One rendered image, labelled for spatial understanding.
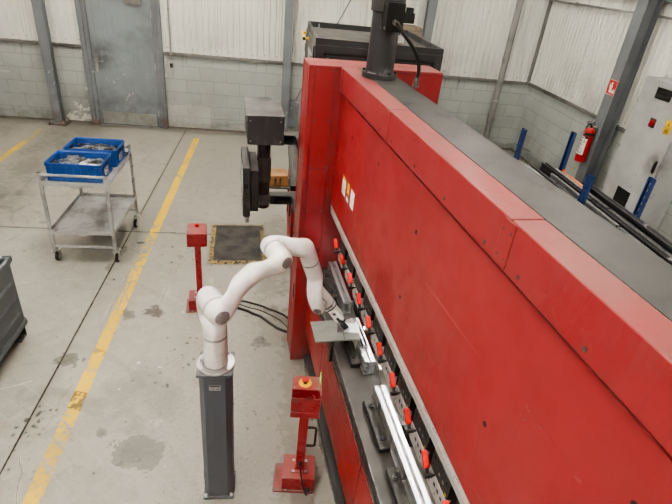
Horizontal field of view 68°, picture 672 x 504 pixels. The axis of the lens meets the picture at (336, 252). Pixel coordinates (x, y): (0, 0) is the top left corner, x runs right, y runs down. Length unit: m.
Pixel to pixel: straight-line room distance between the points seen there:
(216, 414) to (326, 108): 1.89
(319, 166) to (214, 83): 6.23
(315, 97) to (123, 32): 6.60
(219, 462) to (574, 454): 2.22
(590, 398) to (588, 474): 0.16
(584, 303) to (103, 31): 9.00
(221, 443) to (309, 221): 1.52
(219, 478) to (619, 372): 2.53
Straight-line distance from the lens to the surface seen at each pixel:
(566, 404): 1.26
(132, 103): 9.69
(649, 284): 1.24
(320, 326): 2.91
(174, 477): 3.50
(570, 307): 1.18
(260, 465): 3.50
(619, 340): 1.08
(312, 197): 3.37
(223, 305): 2.34
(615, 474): 1.19
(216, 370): 2.62
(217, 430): 2.91
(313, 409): 2.82
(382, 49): 2.85
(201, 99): 9.46
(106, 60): 9.63
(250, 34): 9.16
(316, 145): 3.24
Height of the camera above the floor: 2.81
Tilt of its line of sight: 30 degrees down
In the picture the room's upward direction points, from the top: 6 degrees clockwise
